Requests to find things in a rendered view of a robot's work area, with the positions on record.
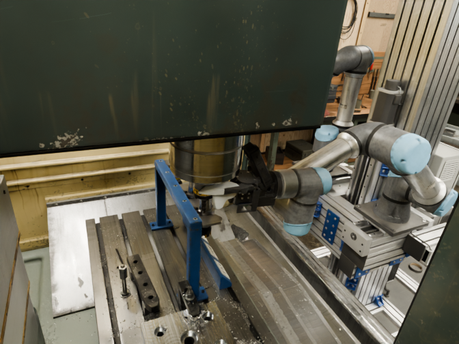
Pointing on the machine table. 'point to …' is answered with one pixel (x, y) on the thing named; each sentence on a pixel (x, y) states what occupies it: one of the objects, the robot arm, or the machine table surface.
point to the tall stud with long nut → (123, 278)
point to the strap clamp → (187, 299)
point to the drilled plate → (214, 330)
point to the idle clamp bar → (142, 278)
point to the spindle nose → (206, 160)
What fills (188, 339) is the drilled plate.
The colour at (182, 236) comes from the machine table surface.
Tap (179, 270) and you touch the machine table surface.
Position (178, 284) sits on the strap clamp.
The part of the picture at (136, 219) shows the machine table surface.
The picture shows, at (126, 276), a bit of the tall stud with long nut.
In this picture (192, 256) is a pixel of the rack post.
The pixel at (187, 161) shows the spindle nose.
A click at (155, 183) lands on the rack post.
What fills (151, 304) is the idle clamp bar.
